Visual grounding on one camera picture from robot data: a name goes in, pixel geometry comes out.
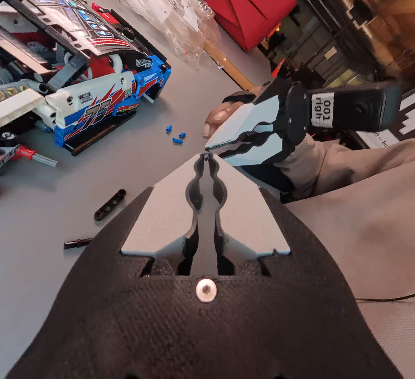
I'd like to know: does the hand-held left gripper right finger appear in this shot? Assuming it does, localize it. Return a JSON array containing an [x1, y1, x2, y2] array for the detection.
[[207, 155, 291, 259]]

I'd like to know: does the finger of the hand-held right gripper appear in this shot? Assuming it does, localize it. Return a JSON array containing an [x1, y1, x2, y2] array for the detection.
[[220, 132, 286, 167], [205, 95, 283, 152]]

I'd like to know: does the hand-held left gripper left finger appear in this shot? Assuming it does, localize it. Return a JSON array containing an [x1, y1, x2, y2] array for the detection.
[[121, 154, 208, 260]]

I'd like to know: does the black thin connector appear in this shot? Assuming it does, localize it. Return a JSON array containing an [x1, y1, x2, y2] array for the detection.
[[94, 188, 127, 222]]

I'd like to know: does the toy race car model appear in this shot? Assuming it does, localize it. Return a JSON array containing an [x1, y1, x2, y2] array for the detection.
[[0, 0, 172, 172]]

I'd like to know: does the grey desk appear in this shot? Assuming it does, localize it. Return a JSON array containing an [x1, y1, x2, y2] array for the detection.
[[0, 0, 292, 354]]

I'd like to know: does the person's right hand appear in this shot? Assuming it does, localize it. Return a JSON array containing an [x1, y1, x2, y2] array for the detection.
[[203, 102, 244, 140]]

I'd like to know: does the red bag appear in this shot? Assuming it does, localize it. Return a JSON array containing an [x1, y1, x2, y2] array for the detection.
[[205, 0, 298, 53]]

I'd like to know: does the clear plastic bag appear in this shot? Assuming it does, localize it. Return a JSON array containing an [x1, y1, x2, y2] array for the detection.
[[78, 0, 225, 70]]

